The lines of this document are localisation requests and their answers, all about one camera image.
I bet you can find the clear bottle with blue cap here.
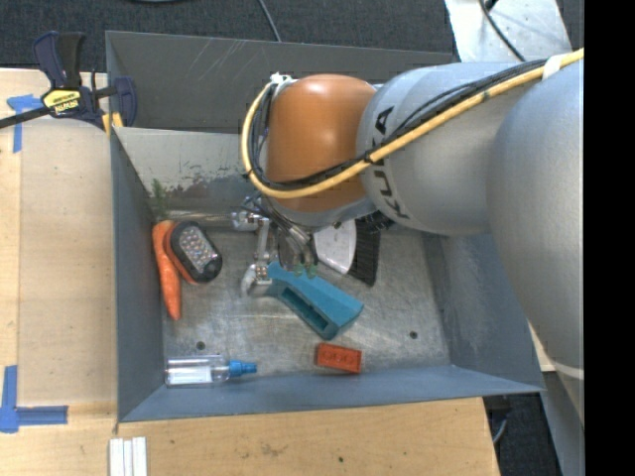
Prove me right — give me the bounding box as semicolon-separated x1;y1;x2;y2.
164;354;259;389

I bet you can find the teal plastic slotted handle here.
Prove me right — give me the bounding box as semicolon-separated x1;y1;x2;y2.
266;260;365;342

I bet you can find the red flat block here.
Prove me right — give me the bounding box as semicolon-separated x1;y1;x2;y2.
314;342;364;376

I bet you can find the black and orange work light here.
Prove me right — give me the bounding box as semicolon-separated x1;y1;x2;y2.
166;219;224;286

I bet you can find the grey metal bin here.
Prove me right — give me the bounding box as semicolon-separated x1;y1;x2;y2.
104;30;548;423

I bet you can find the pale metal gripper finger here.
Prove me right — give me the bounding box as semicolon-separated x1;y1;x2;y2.
240;263;261;298
247;264;275;298

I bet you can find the pale wood board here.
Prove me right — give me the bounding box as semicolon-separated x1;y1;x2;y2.
17;116;120;409

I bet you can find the orange toy carrot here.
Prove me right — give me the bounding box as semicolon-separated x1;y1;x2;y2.
148;178;184;322

